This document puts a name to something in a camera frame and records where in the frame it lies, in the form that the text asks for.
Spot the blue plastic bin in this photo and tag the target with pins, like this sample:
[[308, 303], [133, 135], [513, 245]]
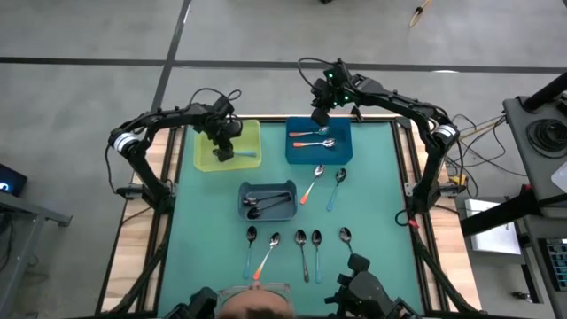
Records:
[[341, 155]]

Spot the white sheet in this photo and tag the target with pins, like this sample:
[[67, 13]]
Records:
[[561, 177]]

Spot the person's head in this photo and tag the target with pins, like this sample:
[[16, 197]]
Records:
[[257, 310]]

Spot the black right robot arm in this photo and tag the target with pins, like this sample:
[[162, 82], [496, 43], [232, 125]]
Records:
[[427, 177]]

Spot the dark screen with blue glow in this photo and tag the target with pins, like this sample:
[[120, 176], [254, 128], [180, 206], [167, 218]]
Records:
[[11, 179]]

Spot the clear safety glasses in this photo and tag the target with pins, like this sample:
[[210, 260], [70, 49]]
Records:
[[283, 290]]

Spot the keypad with coloured keys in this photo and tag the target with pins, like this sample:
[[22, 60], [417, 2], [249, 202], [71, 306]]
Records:
[[557, 261]]

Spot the grey side table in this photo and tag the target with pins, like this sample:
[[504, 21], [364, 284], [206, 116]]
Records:
[[26, 248]]

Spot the red tag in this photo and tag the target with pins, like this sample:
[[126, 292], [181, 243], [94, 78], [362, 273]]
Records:
[[414, 223]]

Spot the green table mat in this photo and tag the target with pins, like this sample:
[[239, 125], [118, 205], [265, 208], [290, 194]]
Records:
[[186, 274]]

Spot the yellow plug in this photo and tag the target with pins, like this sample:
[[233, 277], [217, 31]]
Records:
[[460, 180]]

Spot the black metal table frame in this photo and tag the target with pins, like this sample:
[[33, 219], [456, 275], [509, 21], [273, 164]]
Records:
[[161, 266]]

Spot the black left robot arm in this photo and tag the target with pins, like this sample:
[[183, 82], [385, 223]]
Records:
[[147, 177]]

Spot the yellow-green plastic bin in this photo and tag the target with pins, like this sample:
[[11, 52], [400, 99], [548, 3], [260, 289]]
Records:
[[248, 133]]

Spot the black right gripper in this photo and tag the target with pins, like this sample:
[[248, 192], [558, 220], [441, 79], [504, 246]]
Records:
[[336, 91]]

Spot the black table edge clamp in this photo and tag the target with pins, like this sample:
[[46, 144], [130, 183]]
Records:
[[355, 114]]

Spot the black slanted bar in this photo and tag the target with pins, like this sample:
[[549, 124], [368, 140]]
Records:
[[496, 215]]

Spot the white box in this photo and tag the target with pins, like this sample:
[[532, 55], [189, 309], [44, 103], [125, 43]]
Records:
[[491, 239]]

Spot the black pole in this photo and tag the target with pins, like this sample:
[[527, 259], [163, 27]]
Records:
[[545, 93]]

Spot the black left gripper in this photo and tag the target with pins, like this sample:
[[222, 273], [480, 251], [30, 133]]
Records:
[[219, 126]]

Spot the grey equipment cart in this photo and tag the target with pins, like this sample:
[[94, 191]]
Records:
[[516, 133]]

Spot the small black floor object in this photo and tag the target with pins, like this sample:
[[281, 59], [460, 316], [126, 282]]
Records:
[[522, 296]]

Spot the grey plastic bin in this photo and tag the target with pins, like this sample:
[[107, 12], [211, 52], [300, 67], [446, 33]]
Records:
[[248, 188]]

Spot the plain silver metal spoon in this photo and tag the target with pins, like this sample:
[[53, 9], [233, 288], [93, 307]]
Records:
[[253, 213], [345, 234], [250, 201], [300, 237]]

